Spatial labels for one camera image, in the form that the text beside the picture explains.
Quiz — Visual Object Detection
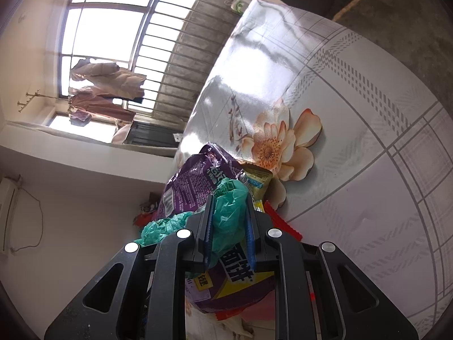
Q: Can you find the purple snack bag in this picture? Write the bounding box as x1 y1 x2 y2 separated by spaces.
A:
156 142 280 314

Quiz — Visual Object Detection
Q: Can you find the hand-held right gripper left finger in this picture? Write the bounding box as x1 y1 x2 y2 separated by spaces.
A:
44 193 216 340

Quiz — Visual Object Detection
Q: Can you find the red bag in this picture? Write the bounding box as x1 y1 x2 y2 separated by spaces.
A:
134 212 158 227

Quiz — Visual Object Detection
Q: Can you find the yellow green snack packet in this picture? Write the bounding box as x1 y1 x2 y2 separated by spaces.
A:
241 163 274 213

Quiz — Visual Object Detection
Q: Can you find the red white torn package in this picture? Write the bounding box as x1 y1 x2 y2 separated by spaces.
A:
264 201 305 242

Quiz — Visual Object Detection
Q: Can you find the dark slatted chair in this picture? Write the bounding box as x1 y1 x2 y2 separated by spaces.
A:
124 120 188 149

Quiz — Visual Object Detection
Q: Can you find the window railing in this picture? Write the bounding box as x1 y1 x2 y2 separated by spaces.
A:
125 0 248 128

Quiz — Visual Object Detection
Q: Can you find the green plastic bag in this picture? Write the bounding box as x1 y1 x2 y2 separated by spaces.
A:
134 178 250 256

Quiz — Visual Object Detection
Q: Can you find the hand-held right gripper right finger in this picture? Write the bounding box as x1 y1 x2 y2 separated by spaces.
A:
246 195 420 340

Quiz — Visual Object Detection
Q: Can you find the beige hanging coat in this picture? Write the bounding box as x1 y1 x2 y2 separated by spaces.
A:
69 58 147 101

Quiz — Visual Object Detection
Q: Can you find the thin wall cable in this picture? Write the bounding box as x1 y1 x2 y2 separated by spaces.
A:
10 180 45 254

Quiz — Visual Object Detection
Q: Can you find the pink hanging coat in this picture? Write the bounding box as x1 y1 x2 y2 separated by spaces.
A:
67 87 137 123

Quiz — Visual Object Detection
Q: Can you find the brass wall hook rack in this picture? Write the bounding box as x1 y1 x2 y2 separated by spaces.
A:
17 91 71 114

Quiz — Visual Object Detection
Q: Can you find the floral tablecloth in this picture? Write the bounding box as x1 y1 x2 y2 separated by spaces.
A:
173 0 453 340

